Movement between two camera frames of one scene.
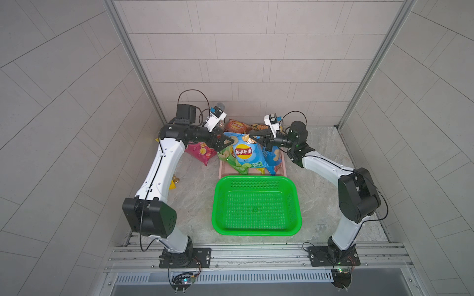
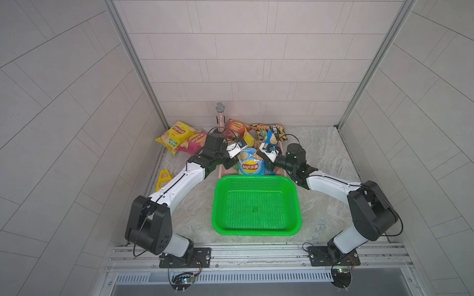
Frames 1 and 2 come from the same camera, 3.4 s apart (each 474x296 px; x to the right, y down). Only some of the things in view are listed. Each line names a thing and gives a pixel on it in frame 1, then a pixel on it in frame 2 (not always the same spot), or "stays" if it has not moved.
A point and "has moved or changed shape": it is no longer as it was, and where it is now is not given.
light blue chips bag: [247, 150] has moved or changed shape
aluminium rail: [257, 258] stays
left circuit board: [182, 281] stays
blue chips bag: [271, 159] has moved or changed shape
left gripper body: [198, 134] to [220, 157]
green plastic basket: [256, 205] stays
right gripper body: [286, 141] to [284, 162]
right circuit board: [342, 277] stays
